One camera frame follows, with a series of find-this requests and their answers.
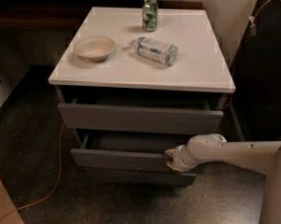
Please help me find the white-topped grey drawer cabinet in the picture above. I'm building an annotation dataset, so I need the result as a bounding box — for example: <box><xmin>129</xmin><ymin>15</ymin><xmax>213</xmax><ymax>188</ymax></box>
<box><xmin>48</xmin><ymin>6</ymin><xmax>236</xmax><ymax>188</ymax></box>

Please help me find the clear plastic water bottle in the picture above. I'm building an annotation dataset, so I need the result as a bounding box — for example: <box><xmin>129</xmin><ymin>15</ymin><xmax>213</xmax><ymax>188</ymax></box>
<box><xmin>129</xmin><ymin>36</ymin><xmax>178</xmax><ymax>66</ymax></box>

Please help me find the light wooden board corner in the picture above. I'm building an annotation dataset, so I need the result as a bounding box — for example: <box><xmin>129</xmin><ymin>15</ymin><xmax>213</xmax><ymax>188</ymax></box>
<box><xmin>0</xmin><ymin>162</ymin><xmax>24</xmax><ymax>224</ymax></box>

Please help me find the orange floor cable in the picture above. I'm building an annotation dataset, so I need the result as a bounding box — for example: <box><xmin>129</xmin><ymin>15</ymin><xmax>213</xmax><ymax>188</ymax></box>
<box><xmin>0</xmin><ymin>122</ymin><xmax>66</xmax><ymax>224</ymax></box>

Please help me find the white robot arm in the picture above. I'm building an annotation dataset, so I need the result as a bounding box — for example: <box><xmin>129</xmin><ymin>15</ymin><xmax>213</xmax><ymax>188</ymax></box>
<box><xmin>164</xmin><ymin>133</ymin><xmax>281</xmax><ymax>224</ymax></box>

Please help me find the green soda can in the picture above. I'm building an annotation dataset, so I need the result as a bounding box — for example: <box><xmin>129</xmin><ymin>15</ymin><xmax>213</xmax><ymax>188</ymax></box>
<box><xmin>142</xmin><ymin>0</ymin><xmax>159</xmax><ymax>32</ymax></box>

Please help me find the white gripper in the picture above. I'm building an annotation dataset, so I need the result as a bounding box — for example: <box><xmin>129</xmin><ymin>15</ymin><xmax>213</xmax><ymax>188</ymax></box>
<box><xmin>164</xmin><ymin>145</ymin><xmax>198</xmax><ymax>172</ymax></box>

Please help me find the dark cabinet at right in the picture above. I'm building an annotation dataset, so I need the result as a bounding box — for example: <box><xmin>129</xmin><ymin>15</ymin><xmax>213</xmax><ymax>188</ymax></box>
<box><xmin>232</xmin><ymin>0</ymin><xmax>281</xmax><ymax>141</ymax></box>

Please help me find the grey top drawer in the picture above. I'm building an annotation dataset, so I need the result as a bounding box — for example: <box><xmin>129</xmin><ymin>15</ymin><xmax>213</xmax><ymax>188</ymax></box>
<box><xmin>58</xmin><ymin>103</ymin><xmax>223</xmax><ymax>134</ymax></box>

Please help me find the white paper bowl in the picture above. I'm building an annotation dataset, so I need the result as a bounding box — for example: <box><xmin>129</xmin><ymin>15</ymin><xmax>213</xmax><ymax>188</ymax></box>
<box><xmin>73</xmin><ymin>36</ymin><xmax>115</xmax><ymax>62</ymax></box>

